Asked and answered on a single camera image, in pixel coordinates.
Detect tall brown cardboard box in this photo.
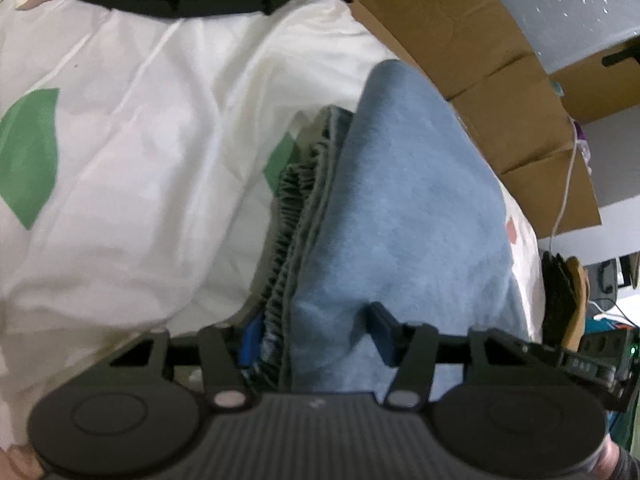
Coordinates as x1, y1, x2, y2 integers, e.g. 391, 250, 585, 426
550, 37, 640, 123

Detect folded brown pants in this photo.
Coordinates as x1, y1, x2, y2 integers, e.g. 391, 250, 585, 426
541, 252, 592, 352

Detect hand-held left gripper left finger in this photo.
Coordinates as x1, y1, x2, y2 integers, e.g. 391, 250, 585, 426
107, 325, 263, 411

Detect purple refill pouch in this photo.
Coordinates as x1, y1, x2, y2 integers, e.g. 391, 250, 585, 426
574, 119, 593, 173

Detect flattened brown cardboard box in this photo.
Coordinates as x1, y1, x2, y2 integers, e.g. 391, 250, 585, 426
342, 0, 603, 238

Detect white power cable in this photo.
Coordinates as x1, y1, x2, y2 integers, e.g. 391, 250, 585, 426
547, 115, 578, 256

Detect light blue denim pants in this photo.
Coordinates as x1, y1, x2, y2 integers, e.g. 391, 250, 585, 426
240, 59, 518, 401

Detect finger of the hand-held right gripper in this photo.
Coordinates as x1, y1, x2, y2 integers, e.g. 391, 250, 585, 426
500, 331, 568, 368

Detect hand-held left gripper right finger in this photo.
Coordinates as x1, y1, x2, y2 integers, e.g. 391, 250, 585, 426
367, 301, 528, 411

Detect grey upright board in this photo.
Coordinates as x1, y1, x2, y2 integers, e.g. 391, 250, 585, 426
467, 0, 640, 76

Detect cream bear print bed sheet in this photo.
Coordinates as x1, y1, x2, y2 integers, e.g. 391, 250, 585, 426
0, 0, 548, 453

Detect person's right forearm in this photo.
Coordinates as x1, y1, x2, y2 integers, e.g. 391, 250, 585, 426
595, 437, 640, 480

